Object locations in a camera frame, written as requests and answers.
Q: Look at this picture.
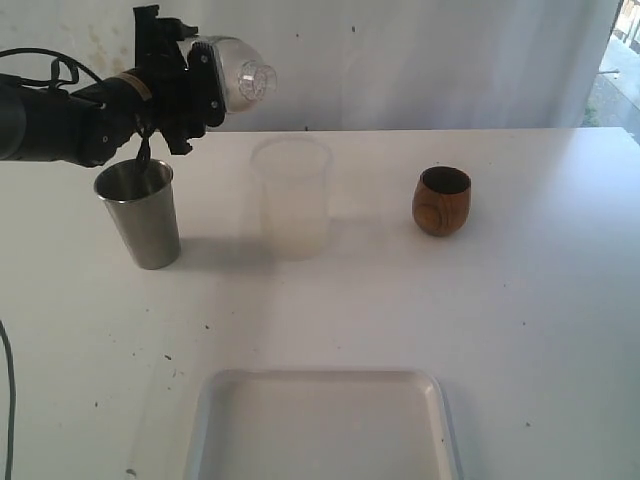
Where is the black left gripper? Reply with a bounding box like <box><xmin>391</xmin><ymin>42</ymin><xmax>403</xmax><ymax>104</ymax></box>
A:
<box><xmin>133</xmin><ymin>5</ymin><xmax>225</xmax><ymax>155</ymax></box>

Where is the clear dome lid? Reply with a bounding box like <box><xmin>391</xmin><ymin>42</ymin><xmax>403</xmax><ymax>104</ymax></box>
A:
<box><xmin>179</xmin><ymin>36</ymin><xmax>277</xmax><ymax>114</ymax></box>

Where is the stainless steel cup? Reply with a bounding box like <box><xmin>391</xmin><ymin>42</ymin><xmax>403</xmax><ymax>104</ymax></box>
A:
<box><xmin>94</xmin><ymin>159</ymin><xmax>181</xmax><ymax>270</ymax></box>

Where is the brown wooden cup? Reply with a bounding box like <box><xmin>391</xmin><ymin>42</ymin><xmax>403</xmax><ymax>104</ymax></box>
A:
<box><xmin>412</xmin><ymin>165</ymin><xmax>471</xmax><ymax>237</ymax></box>

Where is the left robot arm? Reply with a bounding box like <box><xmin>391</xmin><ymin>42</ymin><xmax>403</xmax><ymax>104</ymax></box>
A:
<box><xmin>1</xmin><ymin>5</ymin><xmax>227</xmax><ymax>168</ymax></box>

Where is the translucent plastic container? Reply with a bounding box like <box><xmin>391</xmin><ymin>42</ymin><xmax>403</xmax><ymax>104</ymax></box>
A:
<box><xmin>250</xmin><ymin>135</ymin><xmax>332</xmax><ymax>260</ymax></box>

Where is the white plastic tray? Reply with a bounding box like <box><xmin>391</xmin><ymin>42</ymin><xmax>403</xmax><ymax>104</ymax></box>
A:
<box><xmin>183</xmin><ymin>369</ymin><xmax>461</xmax><ymax>479</ymax></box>

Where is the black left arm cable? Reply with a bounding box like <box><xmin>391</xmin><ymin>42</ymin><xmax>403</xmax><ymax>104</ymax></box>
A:
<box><xmin>0</xmin><ymin>47</ymin><xmax>106</xmax><ymax>96</ymax></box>

